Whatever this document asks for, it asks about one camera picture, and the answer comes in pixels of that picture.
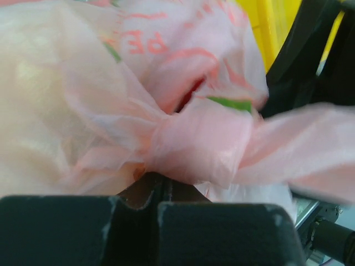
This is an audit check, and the yellow plastic tray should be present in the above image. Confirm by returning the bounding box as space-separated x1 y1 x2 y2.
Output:
237 1 345 80

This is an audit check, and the red fake apple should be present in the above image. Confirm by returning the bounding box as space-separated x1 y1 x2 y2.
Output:
175 78 205 113

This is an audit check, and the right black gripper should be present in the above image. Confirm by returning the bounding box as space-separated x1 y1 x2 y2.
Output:
261 1 354 118

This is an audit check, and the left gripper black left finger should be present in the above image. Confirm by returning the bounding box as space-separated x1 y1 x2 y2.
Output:
1 173 164 265

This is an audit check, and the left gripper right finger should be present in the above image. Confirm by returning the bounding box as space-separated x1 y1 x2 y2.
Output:
158 177 306 265

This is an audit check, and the pink plastic bag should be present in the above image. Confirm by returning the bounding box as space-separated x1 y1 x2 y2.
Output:
1 1 354 216

